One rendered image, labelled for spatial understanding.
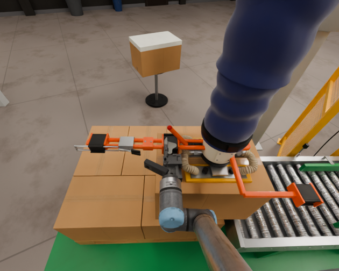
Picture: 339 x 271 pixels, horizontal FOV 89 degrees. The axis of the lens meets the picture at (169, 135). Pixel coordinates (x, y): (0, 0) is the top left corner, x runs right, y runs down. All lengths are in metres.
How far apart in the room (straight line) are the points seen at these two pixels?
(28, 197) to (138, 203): 1.39
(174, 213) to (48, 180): 1.99
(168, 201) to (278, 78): 0.53
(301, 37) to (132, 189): 1.33
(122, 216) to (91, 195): 0.30
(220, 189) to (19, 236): 1.94
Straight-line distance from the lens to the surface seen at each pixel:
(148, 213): 1.39
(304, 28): 0.56
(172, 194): 0.68
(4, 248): 2.36
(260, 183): 1.03
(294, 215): 1.70
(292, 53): 0.56
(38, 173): 2.59
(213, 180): 0.92
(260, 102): 0.64
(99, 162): 1.68
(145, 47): 2.40
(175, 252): 1.89
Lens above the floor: 1.87
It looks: 48 degrees down
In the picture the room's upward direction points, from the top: 3 degrees clockwise
